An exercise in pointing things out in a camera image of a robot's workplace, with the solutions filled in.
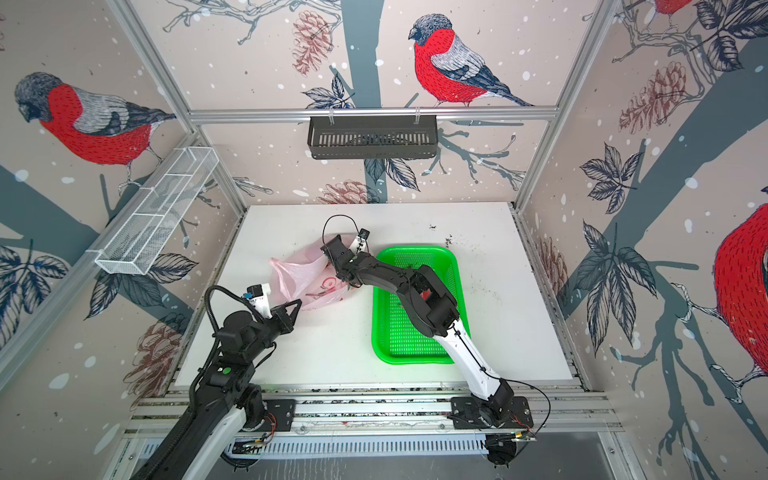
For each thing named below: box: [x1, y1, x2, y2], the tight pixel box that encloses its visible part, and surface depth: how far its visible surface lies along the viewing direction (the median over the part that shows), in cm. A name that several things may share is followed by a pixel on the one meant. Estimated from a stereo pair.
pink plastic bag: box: [269, 238, 351, 310], surface depth 87 cm
